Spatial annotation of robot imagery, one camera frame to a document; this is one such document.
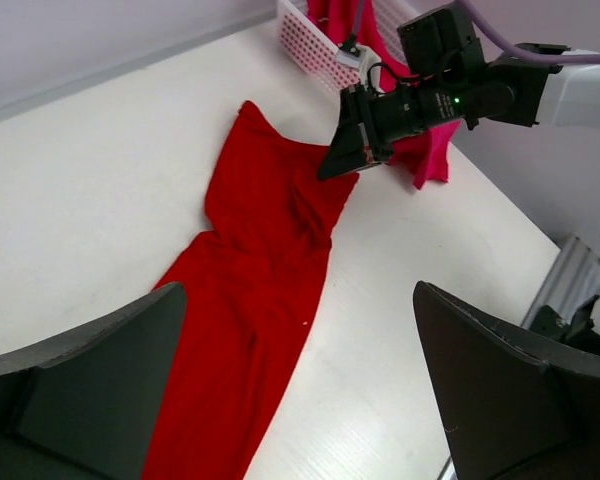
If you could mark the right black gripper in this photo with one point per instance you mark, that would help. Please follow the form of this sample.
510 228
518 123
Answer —
445 57

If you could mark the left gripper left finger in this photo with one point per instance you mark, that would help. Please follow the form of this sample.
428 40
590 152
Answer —
83 404

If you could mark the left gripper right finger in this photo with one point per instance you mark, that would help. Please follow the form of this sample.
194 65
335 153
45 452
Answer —
514 404

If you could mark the red t shirt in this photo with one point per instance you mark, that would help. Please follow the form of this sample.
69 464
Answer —
253 282

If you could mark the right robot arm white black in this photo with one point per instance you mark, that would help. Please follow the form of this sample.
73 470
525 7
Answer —
530 84

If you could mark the magenta pink t shirt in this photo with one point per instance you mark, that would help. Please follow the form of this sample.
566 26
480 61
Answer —
424 155

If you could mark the white plastic basket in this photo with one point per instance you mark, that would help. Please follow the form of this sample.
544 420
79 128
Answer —
312 31

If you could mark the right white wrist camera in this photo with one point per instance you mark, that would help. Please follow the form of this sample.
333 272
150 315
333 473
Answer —
357 58

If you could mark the aluminium mounting rail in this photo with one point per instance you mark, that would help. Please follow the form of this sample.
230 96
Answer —
572 280

